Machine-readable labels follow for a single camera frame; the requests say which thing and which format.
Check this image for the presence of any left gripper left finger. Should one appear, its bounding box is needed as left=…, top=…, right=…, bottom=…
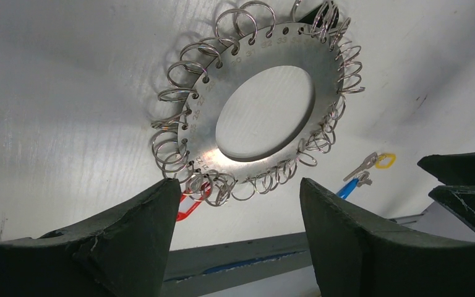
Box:
left=0, top=179, right=181, bottom=296

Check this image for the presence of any yellow key tag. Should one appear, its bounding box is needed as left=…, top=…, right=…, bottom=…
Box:
left=374, top=153, right=396, bottom=170

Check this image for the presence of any silver key on yellow tag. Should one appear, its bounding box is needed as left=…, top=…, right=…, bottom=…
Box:
left=343, top=152, right=379, bottom=182

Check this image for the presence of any red key tag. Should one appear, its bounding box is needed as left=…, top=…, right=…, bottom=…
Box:
left=176, top=182, right=212, bottom=222

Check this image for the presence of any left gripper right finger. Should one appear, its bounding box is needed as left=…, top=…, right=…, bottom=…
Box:
left=299, top=178, right=475, bottom=296

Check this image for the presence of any blue key tag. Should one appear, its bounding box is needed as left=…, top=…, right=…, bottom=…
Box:
left=336, top=178, right=359, bottom=200

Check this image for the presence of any silver key on blue tag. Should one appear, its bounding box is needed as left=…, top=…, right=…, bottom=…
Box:
left=356, top=171, right=373, bottom=187

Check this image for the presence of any metal disc with key rings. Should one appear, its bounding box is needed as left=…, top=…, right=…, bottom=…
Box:
left=150, top=1, right=363, bottom=207

